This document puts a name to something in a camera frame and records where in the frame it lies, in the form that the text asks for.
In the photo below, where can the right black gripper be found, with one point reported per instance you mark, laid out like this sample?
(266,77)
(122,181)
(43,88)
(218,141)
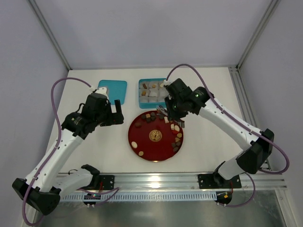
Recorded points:
(174,116)

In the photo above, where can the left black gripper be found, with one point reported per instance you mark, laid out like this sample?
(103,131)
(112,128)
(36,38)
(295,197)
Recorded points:
(113,117)

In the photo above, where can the metal tongs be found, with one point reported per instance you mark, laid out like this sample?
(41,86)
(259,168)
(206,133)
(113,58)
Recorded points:
(171,116)

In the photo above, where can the teal tin lid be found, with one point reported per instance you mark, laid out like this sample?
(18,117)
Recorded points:
(116,90)

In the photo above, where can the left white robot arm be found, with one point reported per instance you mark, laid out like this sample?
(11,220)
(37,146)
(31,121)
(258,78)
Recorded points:
(40,189)

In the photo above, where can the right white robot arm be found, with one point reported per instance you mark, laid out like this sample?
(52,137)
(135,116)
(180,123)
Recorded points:
(256,145)

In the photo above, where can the white round swirl chocolate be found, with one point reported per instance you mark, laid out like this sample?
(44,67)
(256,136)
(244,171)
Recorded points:
(134,144)

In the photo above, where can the teal tin box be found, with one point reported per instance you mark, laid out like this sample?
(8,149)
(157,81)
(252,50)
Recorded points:
(153,95)

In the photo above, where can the red round tray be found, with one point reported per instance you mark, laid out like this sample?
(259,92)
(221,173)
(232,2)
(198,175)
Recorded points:
(155,138)

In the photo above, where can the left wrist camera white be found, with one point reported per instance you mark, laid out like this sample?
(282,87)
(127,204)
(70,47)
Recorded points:
(103,91)

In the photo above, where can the left black mount plate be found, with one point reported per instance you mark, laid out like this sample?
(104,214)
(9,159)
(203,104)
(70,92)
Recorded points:
(106,182)

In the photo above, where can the black mount plate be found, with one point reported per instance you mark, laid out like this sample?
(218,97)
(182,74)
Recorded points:
(206,180)
(106,182)

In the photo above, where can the aluminium rail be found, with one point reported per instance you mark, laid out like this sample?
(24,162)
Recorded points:
(186,181)

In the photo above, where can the right black mount plate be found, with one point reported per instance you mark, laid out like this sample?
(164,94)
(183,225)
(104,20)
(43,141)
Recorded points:
(206,180)

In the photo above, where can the slotted cable duct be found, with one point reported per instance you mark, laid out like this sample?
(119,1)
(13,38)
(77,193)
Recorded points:
(141,197)

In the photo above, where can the right frame post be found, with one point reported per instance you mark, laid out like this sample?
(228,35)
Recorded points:
(258,31)

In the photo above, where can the frame post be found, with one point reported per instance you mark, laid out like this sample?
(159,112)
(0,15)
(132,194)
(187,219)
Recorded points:
(258,31)
(47,30)

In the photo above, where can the left frame post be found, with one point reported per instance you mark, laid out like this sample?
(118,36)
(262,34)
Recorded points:
(47,30)

